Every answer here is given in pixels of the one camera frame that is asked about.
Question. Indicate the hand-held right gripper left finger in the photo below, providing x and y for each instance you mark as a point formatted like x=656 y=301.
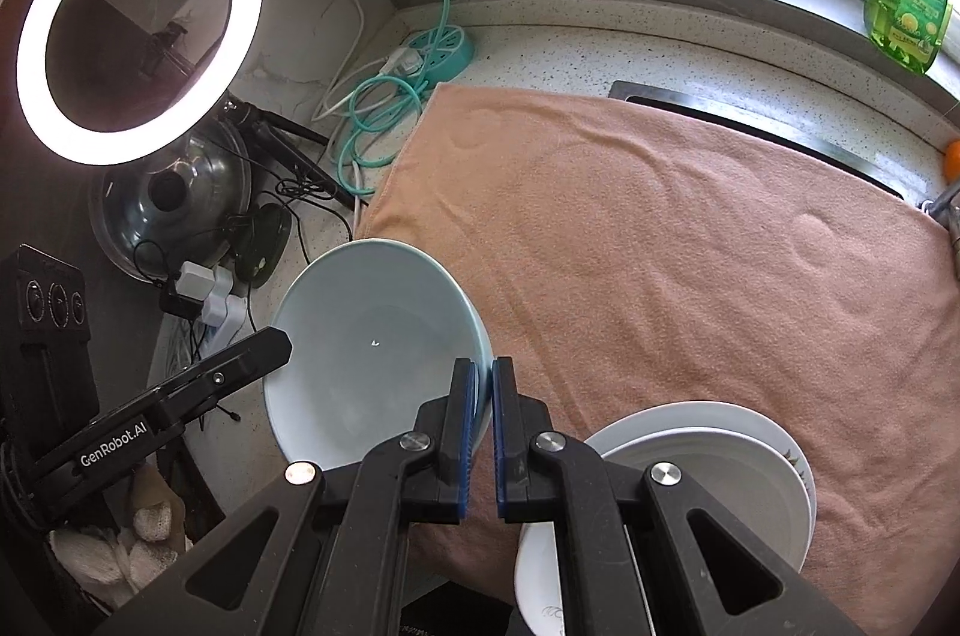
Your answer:
x=466 y=441

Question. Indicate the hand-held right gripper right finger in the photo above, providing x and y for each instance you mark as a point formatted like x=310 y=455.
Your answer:
x=504 y=441

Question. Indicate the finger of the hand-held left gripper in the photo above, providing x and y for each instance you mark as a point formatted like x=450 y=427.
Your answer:
x=240 y=366

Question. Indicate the light blue ceramic bowl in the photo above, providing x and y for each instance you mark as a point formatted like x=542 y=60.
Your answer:
x=360 y=321

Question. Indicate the white deep plate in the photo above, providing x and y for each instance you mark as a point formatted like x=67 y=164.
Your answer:
x=720 y=478

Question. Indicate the large pink floral plate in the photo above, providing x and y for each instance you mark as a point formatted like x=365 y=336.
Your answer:
x=750 y=415

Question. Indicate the person's left hand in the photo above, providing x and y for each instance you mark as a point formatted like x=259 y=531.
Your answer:
x=112 y=561

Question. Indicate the white socket adapter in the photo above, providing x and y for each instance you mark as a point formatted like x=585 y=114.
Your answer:
x=225 y=310

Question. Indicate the dark round base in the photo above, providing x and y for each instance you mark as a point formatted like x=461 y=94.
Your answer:
x=262 y=246

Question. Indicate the steel pot lid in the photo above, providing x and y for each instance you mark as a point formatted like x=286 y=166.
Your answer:
x=202 y=186

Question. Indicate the pink towel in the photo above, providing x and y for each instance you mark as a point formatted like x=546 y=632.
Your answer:
x=637 y=268

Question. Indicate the black tripod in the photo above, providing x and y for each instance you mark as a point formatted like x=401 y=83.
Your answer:
x=292 y=132

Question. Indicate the white plug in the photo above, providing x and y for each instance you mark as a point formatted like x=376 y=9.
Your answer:
x=401 y=60

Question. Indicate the teal round power strip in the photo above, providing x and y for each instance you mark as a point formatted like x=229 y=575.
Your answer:
x=450 y=55

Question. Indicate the steel sink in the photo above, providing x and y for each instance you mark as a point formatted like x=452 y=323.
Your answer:
x=637 y=88

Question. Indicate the chrome faucet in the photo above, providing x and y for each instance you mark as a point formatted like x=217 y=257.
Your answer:
x=946 y=208

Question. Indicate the orange fruit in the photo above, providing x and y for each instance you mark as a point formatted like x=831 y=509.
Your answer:
x=954 y=160

